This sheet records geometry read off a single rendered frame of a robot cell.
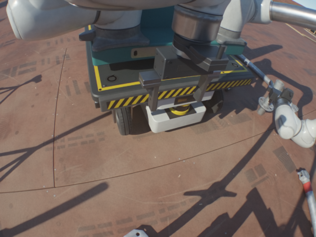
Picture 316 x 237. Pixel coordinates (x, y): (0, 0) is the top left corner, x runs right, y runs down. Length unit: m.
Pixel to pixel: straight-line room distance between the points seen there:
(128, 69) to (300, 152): 1.13
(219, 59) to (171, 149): 0.56
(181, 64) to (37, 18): 0.32
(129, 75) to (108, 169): 0.38
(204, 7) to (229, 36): 0.48
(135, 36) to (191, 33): 0.29
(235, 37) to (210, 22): 0.48
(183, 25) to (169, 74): 0.10
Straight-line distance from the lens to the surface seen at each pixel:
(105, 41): 0.54
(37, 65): 1.51
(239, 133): 0.99
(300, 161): 1.21
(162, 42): 0.59
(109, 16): 0.49
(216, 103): 0.88
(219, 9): 0.30
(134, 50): 0.56
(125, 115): 0.67
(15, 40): 2.45
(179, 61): 0.33
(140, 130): 0.82
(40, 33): 0.43
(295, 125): 0.83
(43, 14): 0.41
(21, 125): 1.04
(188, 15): 0.30
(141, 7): 0.19
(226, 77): 0.70
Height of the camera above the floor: 0.66
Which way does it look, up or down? 49 degrees down
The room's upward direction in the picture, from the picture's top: 10 degrees clockwise
